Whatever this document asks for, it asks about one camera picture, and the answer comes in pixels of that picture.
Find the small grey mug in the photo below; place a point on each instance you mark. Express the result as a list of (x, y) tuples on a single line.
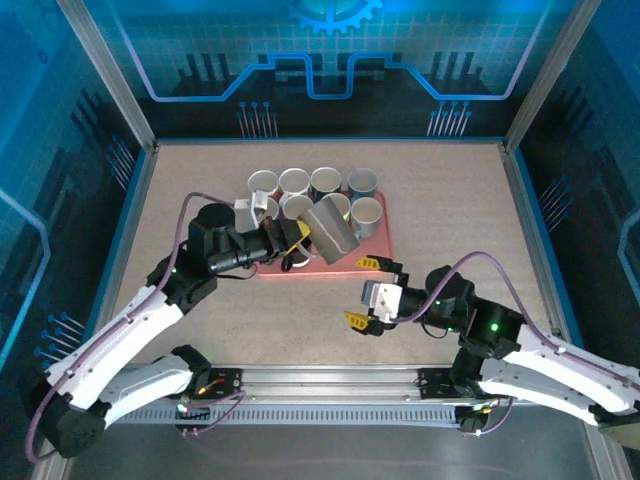
[(366, 212)]

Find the aluminium upright frame post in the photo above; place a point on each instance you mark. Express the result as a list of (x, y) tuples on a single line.
[(548, 75), (110, 75)]

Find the white ceramic mug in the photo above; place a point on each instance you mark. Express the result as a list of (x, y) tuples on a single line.
[(263, 181)]

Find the large grey mug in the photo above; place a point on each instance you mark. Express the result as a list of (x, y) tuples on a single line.
[(332, 235)]

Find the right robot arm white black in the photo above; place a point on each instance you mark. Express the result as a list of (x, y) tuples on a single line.
[(550, 355)]

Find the blue mug yellow flower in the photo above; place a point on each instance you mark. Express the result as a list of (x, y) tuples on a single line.
[(362, 181)]

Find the dark green mug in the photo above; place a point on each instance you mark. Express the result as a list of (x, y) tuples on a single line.
[(326, 179)]

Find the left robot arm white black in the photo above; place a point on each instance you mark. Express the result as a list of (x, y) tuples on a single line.
[(125, 330)]

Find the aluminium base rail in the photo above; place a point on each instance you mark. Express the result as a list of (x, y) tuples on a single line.
[(325, 382)]

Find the aluminium side frame rail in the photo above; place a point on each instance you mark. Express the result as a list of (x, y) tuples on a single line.
[(522, 200), (141, 200)]

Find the grey metal plate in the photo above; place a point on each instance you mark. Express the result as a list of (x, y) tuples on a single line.
[(325, 455)]

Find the light green mug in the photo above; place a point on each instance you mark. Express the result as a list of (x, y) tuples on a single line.
[(341, 201)]

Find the pink rectangular tray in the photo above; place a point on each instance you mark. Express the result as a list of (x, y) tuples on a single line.
[(372, 245)]

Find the cream white mug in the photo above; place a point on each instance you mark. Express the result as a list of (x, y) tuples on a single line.
[(294, 180)]

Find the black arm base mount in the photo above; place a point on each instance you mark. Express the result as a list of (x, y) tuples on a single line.
[(432, 382), (227, 375)]

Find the pale pink mug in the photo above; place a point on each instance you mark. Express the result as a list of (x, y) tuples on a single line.
[(296, 204)]

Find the arm base connector block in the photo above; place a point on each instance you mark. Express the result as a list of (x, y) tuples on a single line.
[(192, 412), (470, 422)]

